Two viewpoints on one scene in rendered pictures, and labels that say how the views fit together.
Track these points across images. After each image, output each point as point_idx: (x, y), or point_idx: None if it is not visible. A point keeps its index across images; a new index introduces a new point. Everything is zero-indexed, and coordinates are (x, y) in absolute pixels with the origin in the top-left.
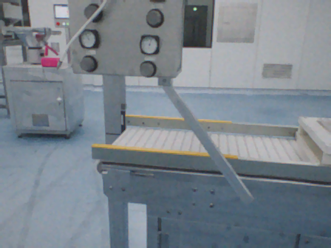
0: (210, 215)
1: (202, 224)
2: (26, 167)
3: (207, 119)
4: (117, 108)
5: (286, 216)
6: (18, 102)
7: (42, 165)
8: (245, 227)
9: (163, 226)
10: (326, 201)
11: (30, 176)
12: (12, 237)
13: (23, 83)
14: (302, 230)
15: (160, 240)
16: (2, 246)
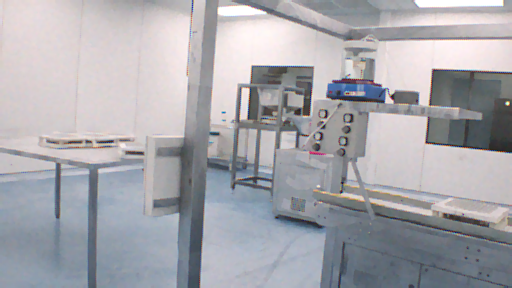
0: (372, 244)
1: (367, 250)
2: (277, 241)
3: None
4: (339, 179)
5: (407, 245)
6: (282, 183)
7: (290, 243)
8: (391, 256)
9: (346, 249)
10: (428, 237)
11: (278, 248)
12: (256, 280)
13: (290, 167)
14: (422, 260)
15: (343, 258)
16: (249, 282)
